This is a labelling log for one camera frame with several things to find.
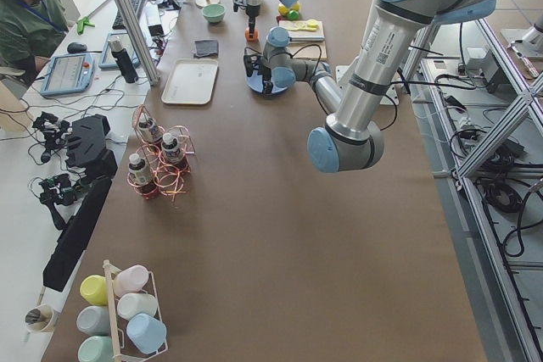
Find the grey cup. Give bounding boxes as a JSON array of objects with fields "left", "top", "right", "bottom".
[{"left": 76, "top": 305, "right": 110, "bottom": 336}]

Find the cream serving tray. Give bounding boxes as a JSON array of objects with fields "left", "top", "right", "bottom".
[{"left": 161, "top": 58, "right": 219, "bottom": 106}]

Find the black keyboard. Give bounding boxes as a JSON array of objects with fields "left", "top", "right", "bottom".
[{"left": 111, "top": 0, "right": 148, "bottom": 31}]

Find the blue teach pendant near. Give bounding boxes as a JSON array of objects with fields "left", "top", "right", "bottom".
[{"left": 40, "top": 53, "right": 94, "bottom": 97}]

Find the blue plate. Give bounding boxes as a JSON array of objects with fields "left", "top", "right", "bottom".
[{"left": 246, "top": 72, "right": 288, "bottom": 97}]

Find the yellow lemon near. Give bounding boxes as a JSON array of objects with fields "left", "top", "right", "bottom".
[{"left": 277, "top": 3, "right": 291, "bottom": 19}]

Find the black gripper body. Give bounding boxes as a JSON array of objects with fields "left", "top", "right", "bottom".
[
  {"left": 232, "top": 0, "right": 260, "bottom": 28},
  {"left": 243, "top": 53, "right": 272, "bottom": 82}
]

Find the lemon slice upper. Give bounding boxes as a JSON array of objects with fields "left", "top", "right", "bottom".
[{"left": 305, "top": 19, "right": 319, "bottom": 31}]

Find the grey folded cloth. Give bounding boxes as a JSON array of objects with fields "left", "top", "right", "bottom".
[{"left": 193, "top": 39, "right": 219, "bottom": 58}]

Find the orange fruit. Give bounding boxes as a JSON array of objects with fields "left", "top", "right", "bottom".
[{"left": 244, "top": 28, "right": 259, "bottom": 42}]

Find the mint green bowl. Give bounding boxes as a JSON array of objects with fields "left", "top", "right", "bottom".
[{"left": 202, "top": 3, "right": 226, "bottom": 24}]

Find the black thermos bottle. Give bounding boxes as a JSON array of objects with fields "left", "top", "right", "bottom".
[{"left": 108, "top": 36, "right": 138, "bottom": 84}]

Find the yellow plastic knife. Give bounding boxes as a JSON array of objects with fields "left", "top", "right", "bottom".
[{"left": 283, "top": 25, "right": 318, "bottom": 32}]

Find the copper wire bottle rack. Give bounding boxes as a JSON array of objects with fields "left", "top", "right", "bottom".
[{"left": 127, "top": 105, "right": 195, "bottom": 201}]

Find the dark sauce bottle one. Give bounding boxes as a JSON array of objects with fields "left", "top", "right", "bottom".
[{"left": 137, "top": 116, "right": 164, "bottom": 150}]

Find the wooden cutting board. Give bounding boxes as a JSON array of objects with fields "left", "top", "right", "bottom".
[{"left": 278, "top": 19, "right": 327, "bottom": 60}]

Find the yellow cup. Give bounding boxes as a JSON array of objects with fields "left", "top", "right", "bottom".
[{"left": 80, "top": 275, "right": 108, "bottom": 306}]

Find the dark sauce bottle two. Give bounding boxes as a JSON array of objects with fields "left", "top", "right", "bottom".
[{"left": 161, "top": 132, "right": 190, "bottom": 174}]

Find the dark sauce bottle three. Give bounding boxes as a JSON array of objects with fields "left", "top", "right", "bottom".
[{"left": 128, "top": 153, "right": 159, "bottom": 199}]

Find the white cup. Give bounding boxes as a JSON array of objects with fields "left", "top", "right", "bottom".
[{"left": 116, "top": 292, "right": 159, "bottom": 320}]

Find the white wire cup rack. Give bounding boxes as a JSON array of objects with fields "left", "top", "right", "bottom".
[{"left": 103, "top": 259, "right": 169, "bottom": 361}]

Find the mint green cup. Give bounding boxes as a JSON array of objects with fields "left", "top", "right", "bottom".
[{"left": 77, "top": 336, "right": 114, "bottom": 362}]

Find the seated person green shirt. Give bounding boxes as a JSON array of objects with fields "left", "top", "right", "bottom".
[{"left": 1, "top": 0, "right": 69, "bottom": 85}]

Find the pink cup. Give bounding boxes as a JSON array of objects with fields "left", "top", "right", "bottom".
[{"left": 113, "top": 265, "right": 149, "bottom": 298}]

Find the blue teach pendant far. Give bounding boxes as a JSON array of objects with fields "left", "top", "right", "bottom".
[{"left": 98, "top": 31, "right": 140, "bottom": 70}]

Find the light blue cup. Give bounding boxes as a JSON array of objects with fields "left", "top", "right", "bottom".
[{"left": 126, "top": 313, "right": 167, "bottom": 354}]

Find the green lime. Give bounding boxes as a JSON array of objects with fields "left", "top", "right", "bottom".
[{"left": 286, "top": 10, "right": 299, "bottom": 21}]

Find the blue teach pendant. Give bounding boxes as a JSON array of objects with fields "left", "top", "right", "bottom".
[
  {"left": 98, "top": 31, "right": 140, "bottom": 70},
  {"left": 40, "top": 53, "right": 94, "bottom": 97}
]

